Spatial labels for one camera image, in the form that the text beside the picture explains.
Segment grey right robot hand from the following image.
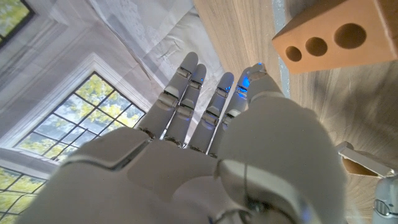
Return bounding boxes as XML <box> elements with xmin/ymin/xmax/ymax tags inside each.
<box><xmin>15</xmin><ymin>51</ymin><xmax>348</xmax><ymax>224</ymax></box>

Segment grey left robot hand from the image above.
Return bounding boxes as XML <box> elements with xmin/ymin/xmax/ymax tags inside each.
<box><xmin>371</xmin><ymin>175</ymin><xmax>398</xmax><ymax>224</ymax></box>

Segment red and white match box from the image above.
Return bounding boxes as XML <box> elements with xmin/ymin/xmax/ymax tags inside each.
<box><xmin>336</xmin><ymin>141</ymin><xmax>396</xmax><ymax>179</ymax></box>

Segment orange wooden block with holes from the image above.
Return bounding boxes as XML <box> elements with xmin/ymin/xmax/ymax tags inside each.
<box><xmin>271</xmin><ymin>0</ymin><xmax>398</xmax><ymax>75</ymax></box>

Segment printed window backdrop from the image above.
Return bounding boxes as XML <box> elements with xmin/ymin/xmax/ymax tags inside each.
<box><xmin>0</xmin><ymin>0</ymin><xmax>233</xmax><ymax>224</ymax></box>

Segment grey tape outline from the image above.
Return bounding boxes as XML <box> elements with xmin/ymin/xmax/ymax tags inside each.
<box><xmin>271</xmin><ymin>0</ymin><xmax>292</xmax><ymax>99</ymax></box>

